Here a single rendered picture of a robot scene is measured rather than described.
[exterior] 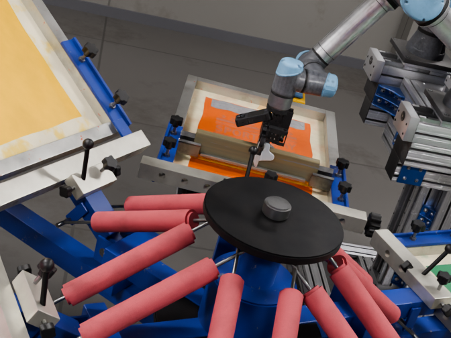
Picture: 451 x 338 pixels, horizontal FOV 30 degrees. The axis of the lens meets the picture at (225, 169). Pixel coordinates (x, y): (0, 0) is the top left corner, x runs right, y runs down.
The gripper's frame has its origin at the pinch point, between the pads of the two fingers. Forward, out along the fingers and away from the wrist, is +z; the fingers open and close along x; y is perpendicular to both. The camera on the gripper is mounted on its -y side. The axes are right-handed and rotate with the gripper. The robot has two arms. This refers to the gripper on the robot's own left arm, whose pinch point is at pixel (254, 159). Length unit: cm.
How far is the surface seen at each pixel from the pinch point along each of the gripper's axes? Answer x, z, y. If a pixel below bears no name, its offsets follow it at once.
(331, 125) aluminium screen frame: 47, 1, 28
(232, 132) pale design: 26.7, 5.3, -7.9
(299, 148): 27.6, 5.1, 16.5
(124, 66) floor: 287, 101, -77
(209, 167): -2.9, 5.5, -13.5
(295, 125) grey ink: 45.6, 4.6, 14.8
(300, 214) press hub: -82, -31, 6
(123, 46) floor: 321, 101, -85
